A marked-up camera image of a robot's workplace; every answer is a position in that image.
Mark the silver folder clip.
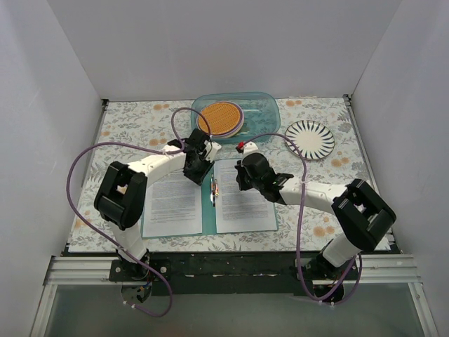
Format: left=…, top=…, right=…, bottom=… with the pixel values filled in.
left=210, top=173, right=219, bottom=207

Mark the printed paper stack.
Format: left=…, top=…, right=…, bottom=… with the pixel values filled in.
left=214, top=159, right=278, bottom=234

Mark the teal plastic folder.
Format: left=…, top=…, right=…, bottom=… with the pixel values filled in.
left=140, top=157, right=280, bottom=239

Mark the printed paper sheet top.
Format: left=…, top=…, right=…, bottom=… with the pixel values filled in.
left=142, top=171, right=202, bottom=239

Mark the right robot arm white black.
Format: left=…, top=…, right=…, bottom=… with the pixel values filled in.
left=235, top=152, right=396, bottom=279

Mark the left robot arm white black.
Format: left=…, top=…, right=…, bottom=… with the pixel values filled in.
left=94, top=128, right=222, bottom=281

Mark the orange woven round coaster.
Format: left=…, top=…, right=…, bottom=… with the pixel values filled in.
left=196, top=101, right=244, bottom=138

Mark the clear teal plastic container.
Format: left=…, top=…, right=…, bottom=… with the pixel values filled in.
left=191, top=92, right=281, bottom=144

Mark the blue striped white plate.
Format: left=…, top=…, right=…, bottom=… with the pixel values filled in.
left=285, top=120, right=335, bottom=160

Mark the floral patterned table mat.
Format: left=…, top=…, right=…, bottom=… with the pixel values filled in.
left=68, top=98, right=371, bottom=253

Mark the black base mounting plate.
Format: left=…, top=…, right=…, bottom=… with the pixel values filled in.
left=109, top=252, right=349, bottom=296

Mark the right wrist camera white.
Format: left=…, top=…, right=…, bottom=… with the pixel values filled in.
left=236, top=142, right=260, bottom=158

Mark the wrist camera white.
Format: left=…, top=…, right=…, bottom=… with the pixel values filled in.
left=205, top=141, right=222, bottom=162
left=236, top=142, right=260, bottom=158

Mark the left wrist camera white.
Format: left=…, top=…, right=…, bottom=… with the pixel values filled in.
left=205, top=141, right=222, bottom=162

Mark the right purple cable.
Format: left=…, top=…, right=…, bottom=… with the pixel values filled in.
left=238, top=132, right=364, bottom=305

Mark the purple cable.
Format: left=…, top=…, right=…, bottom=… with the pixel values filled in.
left=66, top=107, right=213, bottom=317
left=238, top=132, right=364, bottom=305

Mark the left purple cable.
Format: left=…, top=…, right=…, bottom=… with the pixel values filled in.
left=66, top=107, right=213, bottom=317

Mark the aluminium frame rail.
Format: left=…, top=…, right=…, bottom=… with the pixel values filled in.
left=43, top=254, right=422, bottom=285

